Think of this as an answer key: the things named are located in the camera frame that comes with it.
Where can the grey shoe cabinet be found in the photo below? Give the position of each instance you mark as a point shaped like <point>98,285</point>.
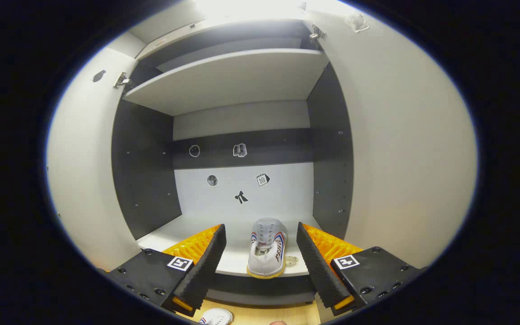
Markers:
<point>142,180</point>

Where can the white shelf board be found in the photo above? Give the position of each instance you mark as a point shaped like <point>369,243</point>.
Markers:
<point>233,253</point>

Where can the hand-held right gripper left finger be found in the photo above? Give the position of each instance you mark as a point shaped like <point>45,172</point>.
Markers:
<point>201,271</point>

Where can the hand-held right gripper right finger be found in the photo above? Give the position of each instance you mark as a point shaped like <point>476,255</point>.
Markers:
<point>318,271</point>

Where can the white canvas shoe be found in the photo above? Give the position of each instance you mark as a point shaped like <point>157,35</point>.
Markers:
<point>266,253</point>
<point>217,317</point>

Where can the large ceiling light panel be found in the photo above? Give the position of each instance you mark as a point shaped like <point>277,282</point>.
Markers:
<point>242,6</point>

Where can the metal door hinge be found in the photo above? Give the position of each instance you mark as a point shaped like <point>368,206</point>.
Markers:
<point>122,80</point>
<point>316,31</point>

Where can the light grey cabinet door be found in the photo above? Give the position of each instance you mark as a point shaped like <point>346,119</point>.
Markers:
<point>84,180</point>
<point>404,158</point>

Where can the grey shelf board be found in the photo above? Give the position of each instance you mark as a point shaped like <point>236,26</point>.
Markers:
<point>224,81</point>

